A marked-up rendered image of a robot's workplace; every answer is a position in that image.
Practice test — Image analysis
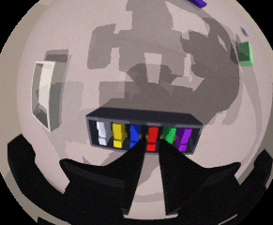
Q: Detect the white rectangular tray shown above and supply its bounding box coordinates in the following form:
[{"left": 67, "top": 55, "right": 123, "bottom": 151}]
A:
[{"left": 31, "top": 60, "right": 67, "bottom": 132}]

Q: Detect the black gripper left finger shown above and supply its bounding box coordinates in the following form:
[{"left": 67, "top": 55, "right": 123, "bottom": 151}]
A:
[{"left": 58, "top": 136, "right": 146, "bottom": 215}]

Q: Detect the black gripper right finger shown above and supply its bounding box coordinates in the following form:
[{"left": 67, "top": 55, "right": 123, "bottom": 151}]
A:
[{"left": 159, "top": 139, "right": 241, "bottom": 217}]

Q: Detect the green fuse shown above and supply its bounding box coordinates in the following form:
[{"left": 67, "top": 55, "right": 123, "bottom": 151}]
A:
[{"left": 162, "top": 127, "right": 176, "bottom": 145}]

